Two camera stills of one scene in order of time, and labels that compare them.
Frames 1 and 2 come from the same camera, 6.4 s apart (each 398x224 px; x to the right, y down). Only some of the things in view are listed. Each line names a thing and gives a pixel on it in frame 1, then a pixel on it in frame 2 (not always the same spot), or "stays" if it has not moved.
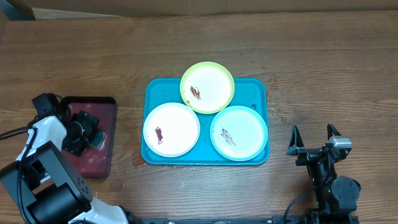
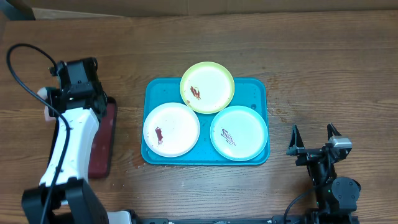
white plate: x=171 y=129 stays
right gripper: x=308 y=155 stays
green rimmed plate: x=207 y=87 stays
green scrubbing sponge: x=99 y=140 → x=43 y=93
